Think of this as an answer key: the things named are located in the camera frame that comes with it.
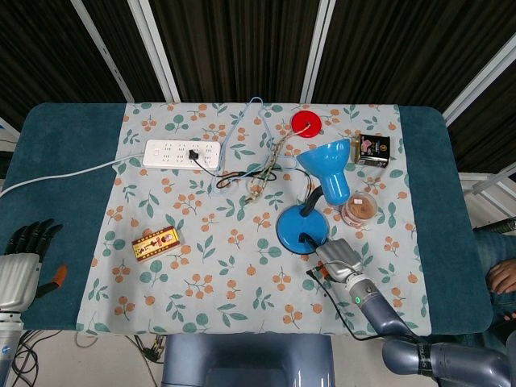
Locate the white power strip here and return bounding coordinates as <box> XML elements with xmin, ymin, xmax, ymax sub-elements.
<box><xmin>142</xmin><ymin>139</ymin><xmax>223</xmax><ymax>171</ymax></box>

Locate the red round disc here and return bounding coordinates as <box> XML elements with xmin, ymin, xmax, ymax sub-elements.
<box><xmin>290</xmin><ymin>110</ymin><xmax>324</xmax><ymax>139</ymax></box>

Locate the braided beige rope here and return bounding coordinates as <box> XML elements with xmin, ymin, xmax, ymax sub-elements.
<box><xmin>246</xmin><ymin>120</ymin><xmax>314</xmax><ymax>204</ymax></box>

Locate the yellow red cardboard box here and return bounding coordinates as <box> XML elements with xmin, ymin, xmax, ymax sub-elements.
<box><xmin>131</xmin><ymin>225</ymin><xmax>183</xmax><ymax>264</ymax></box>

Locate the light blue cable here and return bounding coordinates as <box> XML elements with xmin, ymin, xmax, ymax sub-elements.
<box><xmin>210</xmin><ymin>96</ymin><xmax>298</xmax><ymax>197</ymax></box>

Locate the teal table cover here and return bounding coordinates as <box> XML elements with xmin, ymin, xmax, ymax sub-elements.
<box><xmin>0</xmin><ymin>102</ymin><xmax>494</xmax><ymax>335</ymax></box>

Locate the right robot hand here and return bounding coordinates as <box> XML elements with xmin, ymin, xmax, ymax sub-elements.
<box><xmin>297</xmin><ymin>232</ymin><xmax>366</xmax><ymax>286</ymax></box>

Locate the floor cable with plug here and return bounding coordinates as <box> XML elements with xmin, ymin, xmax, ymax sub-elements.
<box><xmin>127</xmin><ymin>334</ymin><xmax>167</xmax><ymax>364</ymax></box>

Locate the black plug with cable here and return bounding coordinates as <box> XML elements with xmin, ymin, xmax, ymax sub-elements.
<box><xmin>187</xmin><ymin>148</ymin><xmax>316</xmax><ymax>202</ymax></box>

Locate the dark rectangular tin can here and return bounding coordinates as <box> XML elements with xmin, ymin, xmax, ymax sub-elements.
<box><xmin>353</xmin><ymin>132</ymin><xmax>392</xmax><ymax>169</ymax></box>

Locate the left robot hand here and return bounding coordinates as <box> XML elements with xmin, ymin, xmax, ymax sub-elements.
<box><xmin>0</xmin><ymin>218</ymin><xmax>69</xmax><ymax>311</ymax></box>

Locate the clear plastic snack jar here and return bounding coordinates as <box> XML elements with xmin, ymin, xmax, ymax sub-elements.
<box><xmin>341</xmin><ymin>192</ymin><xmax>380</xmax><ymax>228</ymax></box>

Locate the white frame post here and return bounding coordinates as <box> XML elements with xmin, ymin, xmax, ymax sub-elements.
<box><xmin>299</xmin><ymin>0</ymin><xmax>336</xmax><ymax>104</ymax></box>
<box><xmin>69</xmin><ymin>0</ymin><xmax>135</xmax><ymax>102</ymax></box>
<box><xmin>440</xmin><ymin>51</ymin><xmax>516</xmax><ymax>127</ymax></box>
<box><xmin>127</xmin><ymin>0</ymin><xmax>181</xmax><ymax>102</ymax></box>

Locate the black floor cable bundle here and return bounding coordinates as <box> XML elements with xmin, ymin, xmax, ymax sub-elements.
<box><xmin>10</xmin><ymin>329</ymin><xmax>81</xmax><ymax>387</ymax></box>

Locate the blue-grey robot torso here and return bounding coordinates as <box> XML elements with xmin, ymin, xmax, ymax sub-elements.
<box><xmin>160</xmin><ymin>333</ymin><xmax>336</xmax><ymax>387</ymax></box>

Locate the seated person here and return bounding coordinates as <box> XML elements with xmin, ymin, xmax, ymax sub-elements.
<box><xmin>471</xmin><ymin>229</ymin><xmax>516</xmax><ymax>336</ymax></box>

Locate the floral orange-fruit tablecloth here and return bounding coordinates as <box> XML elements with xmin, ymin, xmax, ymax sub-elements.
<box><xmin>75</xmin><ymin>102</ymin><xmax>433</xmax><ymax>337</ymax></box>

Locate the blue desk lamp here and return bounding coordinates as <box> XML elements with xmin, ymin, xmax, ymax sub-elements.
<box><xmin>275</xmin><ymin>138</ymin><xmax>353</xmax><ymax>256</ymax></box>

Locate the white metal rack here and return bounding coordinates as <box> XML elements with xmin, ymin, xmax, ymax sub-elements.
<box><xmin>458</xmin><ymin>169</ymin><xmax>516</xmax><ymax>213</ymax></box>

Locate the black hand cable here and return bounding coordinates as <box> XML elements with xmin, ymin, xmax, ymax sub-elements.
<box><xmin>306</xmin><ymin>265</ymin><xmax>389</xmax><ymax>342</ymax></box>

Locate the white power strip cable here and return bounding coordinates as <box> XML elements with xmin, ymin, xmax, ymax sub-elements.
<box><xmin>0</xmin><ymin>154</ymin><xmax>146</xmax><ymax>199</ymax></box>

